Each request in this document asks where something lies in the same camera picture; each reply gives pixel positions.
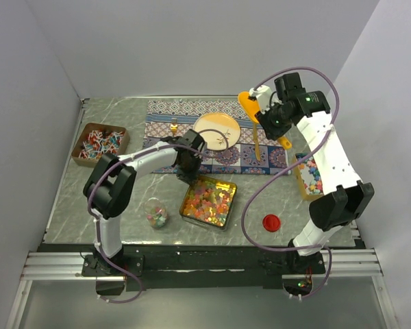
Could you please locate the yellow plastic scoop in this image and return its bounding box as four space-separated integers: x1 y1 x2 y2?
238 91 292 150

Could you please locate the square tin of translucent candies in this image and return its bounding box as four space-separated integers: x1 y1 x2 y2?
179 175 237 231

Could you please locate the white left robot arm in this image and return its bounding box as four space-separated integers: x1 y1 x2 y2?
83 130 207 276

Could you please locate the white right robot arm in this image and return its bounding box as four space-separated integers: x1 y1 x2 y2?
249 69 375 273

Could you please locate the gold tin of opaque candies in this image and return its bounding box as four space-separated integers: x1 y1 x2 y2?
293 157 323 201

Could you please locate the brown box of wrapped candies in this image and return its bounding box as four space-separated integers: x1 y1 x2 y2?
71 123 130 167

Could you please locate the gold knife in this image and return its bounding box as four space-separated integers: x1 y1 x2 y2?
252 122 261 162

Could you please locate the patterned placemat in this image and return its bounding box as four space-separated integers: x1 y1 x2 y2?
143 100 288 175

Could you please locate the gold fork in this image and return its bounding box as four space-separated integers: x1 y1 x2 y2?
170 118 178 136

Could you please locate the cream and orange plate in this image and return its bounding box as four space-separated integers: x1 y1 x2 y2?
192 113 241 151

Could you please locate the clear glass jar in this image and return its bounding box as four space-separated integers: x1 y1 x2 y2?
143 197 169 229

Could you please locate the red jar lid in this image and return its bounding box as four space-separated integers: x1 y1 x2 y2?
262 214 281 232

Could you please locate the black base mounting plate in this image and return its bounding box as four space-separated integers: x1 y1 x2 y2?
82 245 327 291

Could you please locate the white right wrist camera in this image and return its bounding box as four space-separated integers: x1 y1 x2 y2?
249 85 273 112

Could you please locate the aluminium frame rail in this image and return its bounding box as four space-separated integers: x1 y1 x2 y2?
21 245 382 280

